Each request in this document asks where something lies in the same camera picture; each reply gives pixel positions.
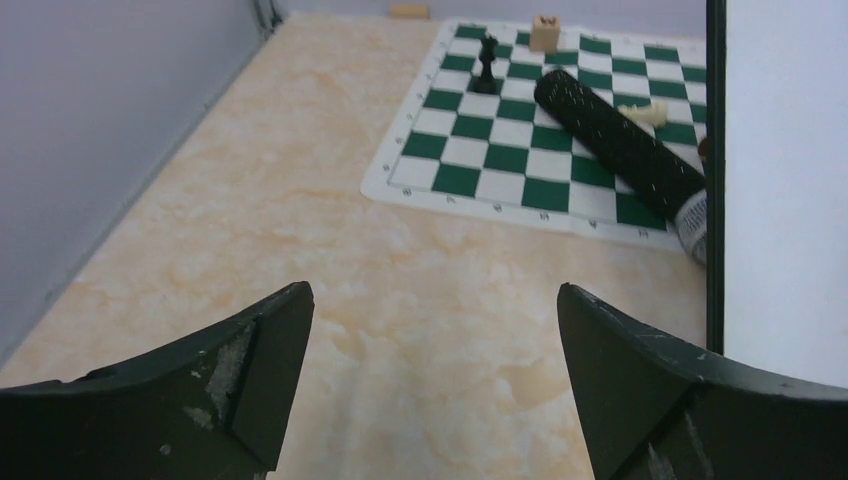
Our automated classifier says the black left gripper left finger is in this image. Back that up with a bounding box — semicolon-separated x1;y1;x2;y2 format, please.
1;281;315;479

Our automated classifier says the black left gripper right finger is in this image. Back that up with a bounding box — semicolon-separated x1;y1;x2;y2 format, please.
557;283;847;479

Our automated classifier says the white whiteboard black frame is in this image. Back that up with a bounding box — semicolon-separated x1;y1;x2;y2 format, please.
723;1;847;387

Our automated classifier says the black microphone mesh head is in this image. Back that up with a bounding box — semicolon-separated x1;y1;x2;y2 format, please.
533;68;708;264

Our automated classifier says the cream chess piece lying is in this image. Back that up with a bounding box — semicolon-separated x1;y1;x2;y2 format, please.
617;101;669;128

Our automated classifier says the green white chessboard mat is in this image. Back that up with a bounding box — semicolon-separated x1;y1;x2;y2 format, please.
361;18;707;253

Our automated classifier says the tan chess piece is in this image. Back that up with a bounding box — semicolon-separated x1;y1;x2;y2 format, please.
528;15;561;54

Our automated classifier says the black chess piece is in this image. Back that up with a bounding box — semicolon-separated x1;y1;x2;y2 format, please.
471;33;499;95

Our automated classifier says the wooden small block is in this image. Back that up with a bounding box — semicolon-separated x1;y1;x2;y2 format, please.
389;3;430;19

